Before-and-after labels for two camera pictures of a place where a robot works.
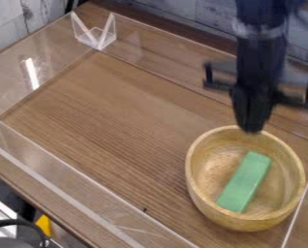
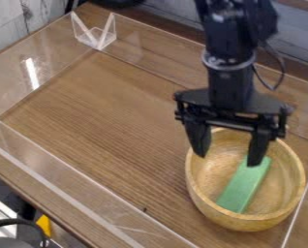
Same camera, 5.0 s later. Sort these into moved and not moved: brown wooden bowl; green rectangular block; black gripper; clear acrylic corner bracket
Moved: black gripper
Not moved: green rectangular block; clear acrylic corner bracket; brown wooden bowl
